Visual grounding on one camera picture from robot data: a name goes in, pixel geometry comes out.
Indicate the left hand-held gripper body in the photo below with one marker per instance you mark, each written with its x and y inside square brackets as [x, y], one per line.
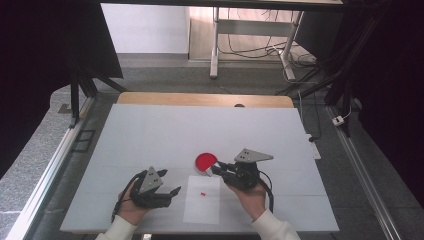
[150, 190]

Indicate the person's left hand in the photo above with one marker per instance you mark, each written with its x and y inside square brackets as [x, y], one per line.
[131, 211]

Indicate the black metal stand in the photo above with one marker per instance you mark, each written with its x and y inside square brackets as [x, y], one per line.
[340, 83]
[75, 96]

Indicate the person's right hand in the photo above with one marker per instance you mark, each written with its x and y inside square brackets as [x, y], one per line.
[251, 198]

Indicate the round red ink pad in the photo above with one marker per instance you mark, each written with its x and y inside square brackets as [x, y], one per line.
[204, 161]

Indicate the white metal desk frame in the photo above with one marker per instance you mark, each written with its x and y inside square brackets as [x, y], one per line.
[253, 27]

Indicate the white paper sheet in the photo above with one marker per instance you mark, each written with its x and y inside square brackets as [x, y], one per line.
[201, 208]

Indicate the aluminium floor rail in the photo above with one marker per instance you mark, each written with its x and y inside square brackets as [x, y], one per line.
[46, 180]
[363, 180]

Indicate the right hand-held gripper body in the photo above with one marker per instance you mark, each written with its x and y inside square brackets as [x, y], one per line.
[245, 173]

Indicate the black curtain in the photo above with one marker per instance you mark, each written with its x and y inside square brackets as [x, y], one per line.
[393, 83]
[33, 66]

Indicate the small white plug adapter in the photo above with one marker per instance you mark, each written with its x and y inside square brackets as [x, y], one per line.
[338, 120]

